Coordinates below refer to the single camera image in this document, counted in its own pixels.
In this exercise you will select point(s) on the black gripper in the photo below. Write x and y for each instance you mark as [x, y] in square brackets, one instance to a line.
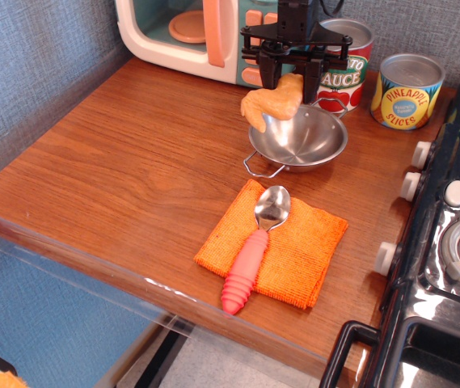
[297, 38]

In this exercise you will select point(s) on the orange toy chicken wing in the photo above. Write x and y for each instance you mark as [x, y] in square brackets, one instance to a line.
[281, 103]

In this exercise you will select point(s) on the small steel pan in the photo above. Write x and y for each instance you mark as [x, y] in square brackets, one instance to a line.
[313, 137]

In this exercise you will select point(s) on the tomato sauce can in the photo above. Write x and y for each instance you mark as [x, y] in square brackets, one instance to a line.
[339, 88]

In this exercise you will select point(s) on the toy microwave oven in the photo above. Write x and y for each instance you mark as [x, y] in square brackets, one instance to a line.
[201, 38]

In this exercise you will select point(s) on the pineapple slices can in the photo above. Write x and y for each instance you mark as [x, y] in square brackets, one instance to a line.
[407, 89]

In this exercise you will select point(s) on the white stove knob upper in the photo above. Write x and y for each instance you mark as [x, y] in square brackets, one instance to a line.
[420, 154]

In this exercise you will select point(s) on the white stove knob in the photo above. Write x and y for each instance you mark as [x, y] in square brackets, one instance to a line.
[409, 186]
[384, 258]
[420, 154]

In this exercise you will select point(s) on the white stove knob middle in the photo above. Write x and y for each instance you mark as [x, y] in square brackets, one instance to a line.
[409, 186]

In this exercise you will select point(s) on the orange folded cloth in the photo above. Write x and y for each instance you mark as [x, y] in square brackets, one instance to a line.
[298, 255]

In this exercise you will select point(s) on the white stove knob lower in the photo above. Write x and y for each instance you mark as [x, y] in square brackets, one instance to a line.
[384, 258]

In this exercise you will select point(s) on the black toy stove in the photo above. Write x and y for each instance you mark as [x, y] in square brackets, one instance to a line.
[419, 342]

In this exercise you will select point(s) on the spoon with pink handle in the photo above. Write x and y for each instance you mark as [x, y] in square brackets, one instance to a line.
[271, 210]

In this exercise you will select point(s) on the black oven door handle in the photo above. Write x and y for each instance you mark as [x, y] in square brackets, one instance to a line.
[351, 332]

